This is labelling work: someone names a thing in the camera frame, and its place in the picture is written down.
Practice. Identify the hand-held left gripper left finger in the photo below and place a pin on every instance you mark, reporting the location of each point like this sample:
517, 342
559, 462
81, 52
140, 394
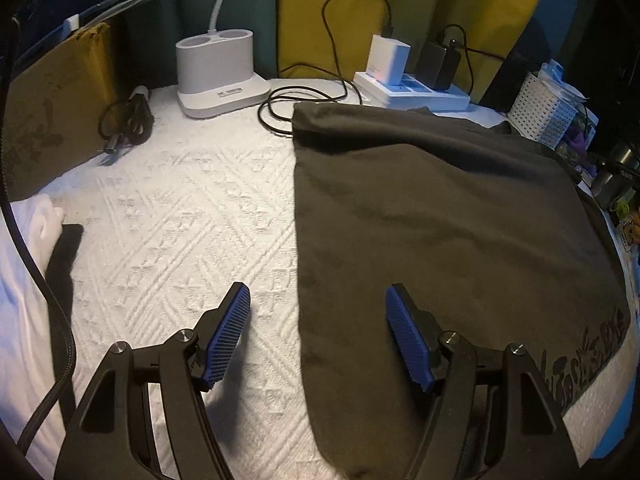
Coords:
230, 325

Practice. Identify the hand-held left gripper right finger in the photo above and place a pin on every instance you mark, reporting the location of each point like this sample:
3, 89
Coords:
407, 330

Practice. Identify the brown t-shirt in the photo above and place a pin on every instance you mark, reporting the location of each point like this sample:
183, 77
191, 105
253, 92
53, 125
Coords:
425, 200

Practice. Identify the white textured tablecloth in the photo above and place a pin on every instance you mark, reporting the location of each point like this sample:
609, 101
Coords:
190, 210

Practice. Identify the black cloth strip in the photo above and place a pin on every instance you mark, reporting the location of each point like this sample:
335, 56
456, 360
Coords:
67, 250

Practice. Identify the white power strip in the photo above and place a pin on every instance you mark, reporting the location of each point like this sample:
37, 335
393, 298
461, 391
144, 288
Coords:
430, 97

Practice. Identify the white bear mug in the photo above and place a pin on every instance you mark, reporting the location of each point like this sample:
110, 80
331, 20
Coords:
631, 232

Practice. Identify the white desk lamp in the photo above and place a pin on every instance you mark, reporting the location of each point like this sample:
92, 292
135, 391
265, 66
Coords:
215, 70

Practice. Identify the white perforated basket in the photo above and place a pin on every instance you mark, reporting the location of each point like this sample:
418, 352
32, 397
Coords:
542, 110

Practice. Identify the steel tumbler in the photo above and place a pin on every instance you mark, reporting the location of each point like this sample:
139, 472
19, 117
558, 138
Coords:
615, 175

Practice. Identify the black charger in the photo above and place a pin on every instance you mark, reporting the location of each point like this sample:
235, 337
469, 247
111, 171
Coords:
437, 65

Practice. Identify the white charger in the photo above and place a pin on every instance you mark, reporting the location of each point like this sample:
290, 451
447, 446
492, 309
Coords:
387, 60

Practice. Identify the cardboard box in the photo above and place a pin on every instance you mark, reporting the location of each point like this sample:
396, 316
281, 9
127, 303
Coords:
55, 105

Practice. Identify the blue white tube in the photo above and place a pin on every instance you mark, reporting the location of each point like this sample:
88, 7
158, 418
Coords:
555, 75

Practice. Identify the yellow curtain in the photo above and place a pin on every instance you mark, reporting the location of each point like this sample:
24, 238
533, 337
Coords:
330, 10

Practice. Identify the teal curtain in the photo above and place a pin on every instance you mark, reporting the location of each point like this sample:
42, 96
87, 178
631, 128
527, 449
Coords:
175, 0

